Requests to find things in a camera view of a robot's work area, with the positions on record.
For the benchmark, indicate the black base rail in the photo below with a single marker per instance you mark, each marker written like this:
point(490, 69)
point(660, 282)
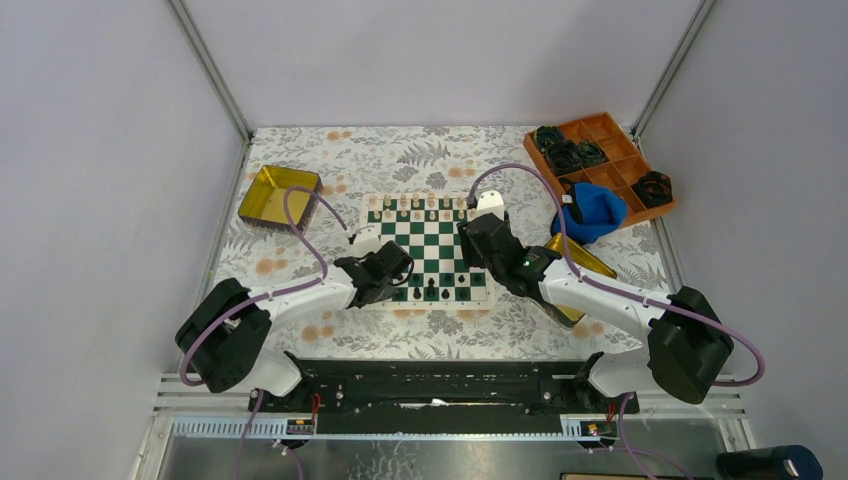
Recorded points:
point(461, 397)

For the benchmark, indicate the green white chess board mat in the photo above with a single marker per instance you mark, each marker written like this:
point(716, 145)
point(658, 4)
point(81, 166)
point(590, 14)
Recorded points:
point(424, 224)

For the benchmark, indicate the gold tin lid left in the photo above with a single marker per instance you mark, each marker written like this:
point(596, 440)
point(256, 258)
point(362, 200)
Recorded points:
point(263, 203)

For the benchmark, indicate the orange compartment tray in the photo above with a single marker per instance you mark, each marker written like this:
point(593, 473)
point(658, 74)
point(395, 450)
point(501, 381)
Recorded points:
point(593, 149)

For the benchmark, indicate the floral tablecloth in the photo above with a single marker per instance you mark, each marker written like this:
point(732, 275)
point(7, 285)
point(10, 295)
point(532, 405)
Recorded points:
point(354, 161)

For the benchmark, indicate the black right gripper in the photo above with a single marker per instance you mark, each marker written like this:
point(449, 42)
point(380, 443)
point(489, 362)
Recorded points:
point(470, 255)

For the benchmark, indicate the dark cylinder bottle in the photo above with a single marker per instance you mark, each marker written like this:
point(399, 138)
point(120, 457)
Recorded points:
point(789, 462)

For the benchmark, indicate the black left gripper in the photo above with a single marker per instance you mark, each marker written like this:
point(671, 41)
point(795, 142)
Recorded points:
point(388, 291)

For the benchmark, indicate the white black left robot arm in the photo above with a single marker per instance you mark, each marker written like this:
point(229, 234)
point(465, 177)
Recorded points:
point(223, 341)

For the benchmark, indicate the black hexagonal part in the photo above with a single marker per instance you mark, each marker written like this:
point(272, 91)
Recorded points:
point(654, 189)

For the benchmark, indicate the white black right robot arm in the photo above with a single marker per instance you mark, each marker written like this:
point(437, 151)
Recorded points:
point(683, 346)

